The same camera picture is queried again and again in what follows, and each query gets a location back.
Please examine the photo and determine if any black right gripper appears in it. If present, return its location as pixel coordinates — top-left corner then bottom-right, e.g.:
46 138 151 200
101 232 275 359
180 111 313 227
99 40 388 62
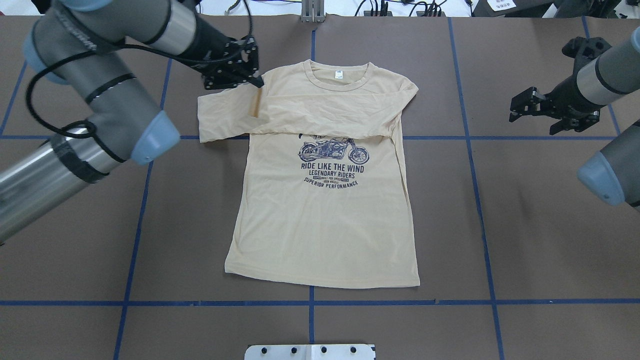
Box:
509 75 601 136

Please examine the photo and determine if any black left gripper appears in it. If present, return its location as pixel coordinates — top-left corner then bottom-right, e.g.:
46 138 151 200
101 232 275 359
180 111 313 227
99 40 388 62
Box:
199 37 265 91

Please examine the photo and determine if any cream long-sleeve printed shirt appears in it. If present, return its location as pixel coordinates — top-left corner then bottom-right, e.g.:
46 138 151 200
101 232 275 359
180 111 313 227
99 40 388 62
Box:
197 59 421 289

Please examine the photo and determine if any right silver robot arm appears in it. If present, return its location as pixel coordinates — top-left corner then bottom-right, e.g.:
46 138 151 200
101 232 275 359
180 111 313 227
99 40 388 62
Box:
509 28 640 210

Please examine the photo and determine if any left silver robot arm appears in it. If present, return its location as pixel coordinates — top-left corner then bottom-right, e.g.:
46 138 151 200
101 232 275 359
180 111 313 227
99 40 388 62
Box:
0 0 264 242

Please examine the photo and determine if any white mounting plate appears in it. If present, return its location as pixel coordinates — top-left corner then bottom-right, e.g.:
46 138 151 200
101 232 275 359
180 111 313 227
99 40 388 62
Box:
244 343 377 360

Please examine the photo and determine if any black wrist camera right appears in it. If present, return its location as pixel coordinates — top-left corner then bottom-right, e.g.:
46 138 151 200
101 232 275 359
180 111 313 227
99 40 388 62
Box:
561 36 612 73

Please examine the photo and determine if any aluminium frame post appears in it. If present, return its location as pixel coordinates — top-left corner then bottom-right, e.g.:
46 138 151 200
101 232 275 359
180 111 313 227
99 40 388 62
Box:
301 0 326 23

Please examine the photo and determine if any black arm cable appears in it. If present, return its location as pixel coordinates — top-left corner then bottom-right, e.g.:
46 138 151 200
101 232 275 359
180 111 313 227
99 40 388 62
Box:
25 0 256 163

